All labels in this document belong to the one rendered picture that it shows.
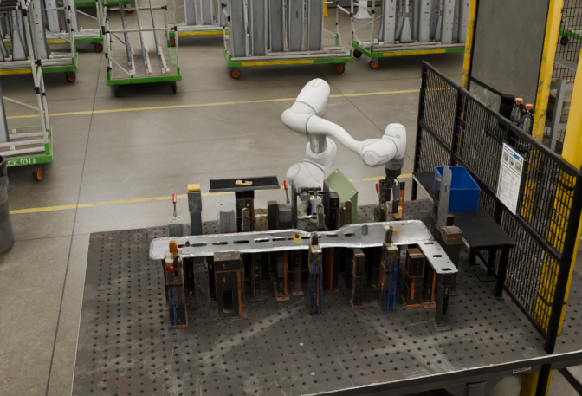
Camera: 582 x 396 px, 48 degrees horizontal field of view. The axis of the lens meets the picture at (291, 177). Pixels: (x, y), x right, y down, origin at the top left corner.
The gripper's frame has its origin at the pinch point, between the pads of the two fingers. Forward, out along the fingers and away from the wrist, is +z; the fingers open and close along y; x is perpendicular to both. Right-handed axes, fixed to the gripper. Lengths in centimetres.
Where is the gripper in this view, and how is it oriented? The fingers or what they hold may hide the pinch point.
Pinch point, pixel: (391, 204)
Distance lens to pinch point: 323.9
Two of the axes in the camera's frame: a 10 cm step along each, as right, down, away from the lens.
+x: 9.9, -0.6, 1.3
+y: 1.4, 4.0, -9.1
